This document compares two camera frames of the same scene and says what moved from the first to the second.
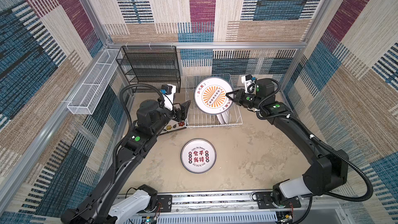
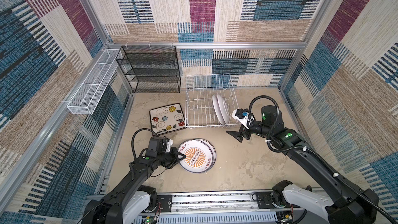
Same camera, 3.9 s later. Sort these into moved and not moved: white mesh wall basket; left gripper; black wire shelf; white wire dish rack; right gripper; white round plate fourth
Moved: left gripper; right gripper
Not moved: white mesh wall basket; black wire shelf; white round plate fourth; white wire dish rack
